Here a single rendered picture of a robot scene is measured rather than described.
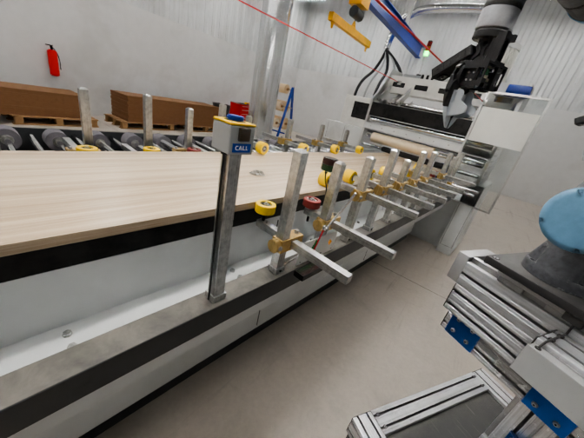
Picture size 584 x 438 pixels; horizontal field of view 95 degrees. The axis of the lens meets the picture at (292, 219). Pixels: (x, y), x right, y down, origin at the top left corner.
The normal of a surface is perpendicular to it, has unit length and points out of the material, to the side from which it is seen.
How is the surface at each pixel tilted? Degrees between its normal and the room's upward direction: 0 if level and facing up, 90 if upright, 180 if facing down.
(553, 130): 90
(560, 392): 90
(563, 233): 97
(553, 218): 97
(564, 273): 72
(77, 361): 0
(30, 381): 0
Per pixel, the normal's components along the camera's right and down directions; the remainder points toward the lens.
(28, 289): 0.72, 0.42
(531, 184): -0.59, 0.22
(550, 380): -0.90, -0.01
